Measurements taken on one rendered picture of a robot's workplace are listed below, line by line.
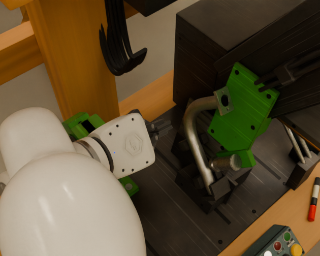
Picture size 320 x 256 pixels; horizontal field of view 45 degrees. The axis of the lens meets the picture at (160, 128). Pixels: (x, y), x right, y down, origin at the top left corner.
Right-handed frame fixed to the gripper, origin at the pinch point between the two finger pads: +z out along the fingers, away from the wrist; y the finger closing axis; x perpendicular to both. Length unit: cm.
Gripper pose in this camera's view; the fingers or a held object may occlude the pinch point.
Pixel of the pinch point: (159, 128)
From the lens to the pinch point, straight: 76.4
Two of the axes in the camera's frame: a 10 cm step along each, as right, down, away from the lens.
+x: -6.5, 0.8, 7.6
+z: 7.0, -3.4, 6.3
